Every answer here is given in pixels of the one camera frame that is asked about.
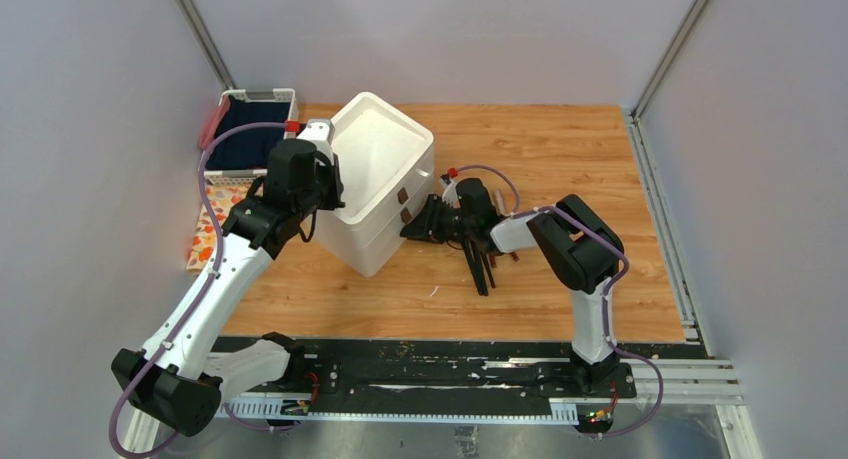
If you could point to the dark blue cloth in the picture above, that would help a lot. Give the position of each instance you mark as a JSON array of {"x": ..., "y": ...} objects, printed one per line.
[{"x": 248, "y": 149}]

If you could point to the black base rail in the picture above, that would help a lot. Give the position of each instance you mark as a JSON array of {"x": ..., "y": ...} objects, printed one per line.
[{"x": 446, "y": 378}]

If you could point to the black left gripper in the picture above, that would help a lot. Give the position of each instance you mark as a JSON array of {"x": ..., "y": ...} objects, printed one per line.
[{"x": 328, "y": 165}]

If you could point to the pink cloth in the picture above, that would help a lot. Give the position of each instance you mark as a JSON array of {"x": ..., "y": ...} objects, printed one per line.
[{"x": 208, "y": 131}]

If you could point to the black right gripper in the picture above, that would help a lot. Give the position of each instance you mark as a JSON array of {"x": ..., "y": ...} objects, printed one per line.
[{"x": 427, "y": 225}]

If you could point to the white perforated basket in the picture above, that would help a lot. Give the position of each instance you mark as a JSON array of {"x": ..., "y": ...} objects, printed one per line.
[{"x": 271, "y": 95}]

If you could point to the floral orange cloth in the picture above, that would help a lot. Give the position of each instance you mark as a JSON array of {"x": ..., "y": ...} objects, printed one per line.
[{"x": 221, "y": 198}]

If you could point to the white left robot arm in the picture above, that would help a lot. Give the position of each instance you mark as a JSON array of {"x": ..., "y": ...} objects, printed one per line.
[{"x": 171, "y": 378}]

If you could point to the white drawer organizer box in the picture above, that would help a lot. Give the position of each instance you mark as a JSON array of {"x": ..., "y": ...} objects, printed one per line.
[{"x": 380, "y": 150}]

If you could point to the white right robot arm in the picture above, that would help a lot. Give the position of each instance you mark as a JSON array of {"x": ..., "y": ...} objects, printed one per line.
[{"x": 582, "y": 251}]

